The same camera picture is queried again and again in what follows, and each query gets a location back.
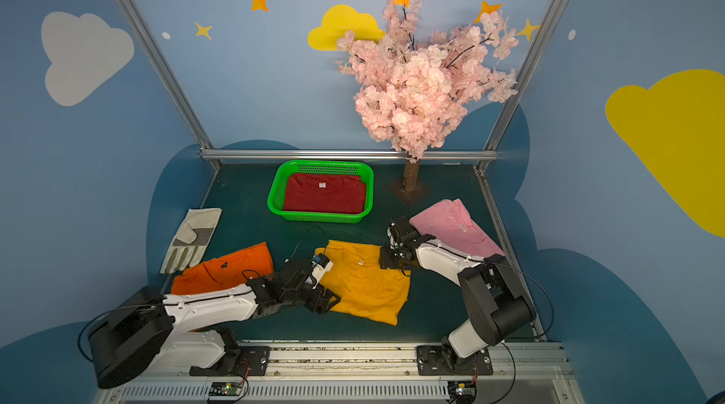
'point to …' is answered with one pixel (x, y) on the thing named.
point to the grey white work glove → (189, 244)
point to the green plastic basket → (276, 195)
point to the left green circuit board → (225, 389)
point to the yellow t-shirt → (364, 288)
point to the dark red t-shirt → (325, 193)
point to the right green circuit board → (463, 391)
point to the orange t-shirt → (232, 268)
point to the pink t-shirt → (450, 225)
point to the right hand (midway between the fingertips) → (388, 257)
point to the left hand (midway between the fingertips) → (333, 291)
